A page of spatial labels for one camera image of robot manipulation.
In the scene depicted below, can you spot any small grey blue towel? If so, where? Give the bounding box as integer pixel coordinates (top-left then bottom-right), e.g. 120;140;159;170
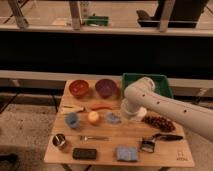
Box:
105;112;121;124

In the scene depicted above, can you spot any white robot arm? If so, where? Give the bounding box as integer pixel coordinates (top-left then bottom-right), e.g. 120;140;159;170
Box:
121;77;213;142

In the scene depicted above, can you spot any purple bowl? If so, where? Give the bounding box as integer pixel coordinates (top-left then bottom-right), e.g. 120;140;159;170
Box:
95;79;117;98

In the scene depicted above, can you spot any red orange bowl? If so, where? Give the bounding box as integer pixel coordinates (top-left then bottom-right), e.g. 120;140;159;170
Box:
69;80;89;98

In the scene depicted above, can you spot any red chili pepper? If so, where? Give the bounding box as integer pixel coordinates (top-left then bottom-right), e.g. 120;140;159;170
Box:
91;105;112;110

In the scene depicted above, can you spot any yellow apple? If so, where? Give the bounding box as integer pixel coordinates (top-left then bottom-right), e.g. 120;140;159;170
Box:
87;111;100;125

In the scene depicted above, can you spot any white plastic cup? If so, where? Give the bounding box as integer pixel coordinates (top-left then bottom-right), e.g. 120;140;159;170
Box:
130;107;147;122

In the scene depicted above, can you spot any wooden folding table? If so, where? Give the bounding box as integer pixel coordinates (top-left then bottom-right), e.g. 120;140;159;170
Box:
44;80;194;168

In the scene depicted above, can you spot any yellow banana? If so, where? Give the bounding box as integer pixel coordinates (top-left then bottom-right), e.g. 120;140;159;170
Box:
59;106;85;115

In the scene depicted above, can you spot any blue cup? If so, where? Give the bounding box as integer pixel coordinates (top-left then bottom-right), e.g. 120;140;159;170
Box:
65;113;78;129

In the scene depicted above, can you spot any green plastic tray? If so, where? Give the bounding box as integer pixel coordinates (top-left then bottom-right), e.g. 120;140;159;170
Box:
122;73;173;98

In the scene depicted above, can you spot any silver fork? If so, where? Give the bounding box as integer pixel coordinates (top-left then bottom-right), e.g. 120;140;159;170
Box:
79;135;109;141

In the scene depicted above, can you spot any green box on shelf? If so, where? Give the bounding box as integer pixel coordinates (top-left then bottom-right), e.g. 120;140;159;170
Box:
85;15;109;26

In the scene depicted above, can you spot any red grape bunch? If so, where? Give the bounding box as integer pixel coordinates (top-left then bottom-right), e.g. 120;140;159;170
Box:
142;116;176;132

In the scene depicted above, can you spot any blue sponge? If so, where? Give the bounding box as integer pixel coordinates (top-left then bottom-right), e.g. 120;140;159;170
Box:
116;146;138;162

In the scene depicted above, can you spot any metal cup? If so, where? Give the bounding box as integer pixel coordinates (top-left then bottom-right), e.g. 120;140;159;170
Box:
52;134;66;149

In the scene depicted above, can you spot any black sponge block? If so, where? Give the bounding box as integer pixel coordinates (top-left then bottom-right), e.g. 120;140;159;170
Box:
72;148;97;159

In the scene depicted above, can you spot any dark machine on shelf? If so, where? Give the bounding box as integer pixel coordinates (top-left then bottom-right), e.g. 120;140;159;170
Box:
136;0;209;28

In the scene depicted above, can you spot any black handled knife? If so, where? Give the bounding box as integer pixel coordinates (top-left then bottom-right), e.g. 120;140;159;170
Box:
153;133;183;141

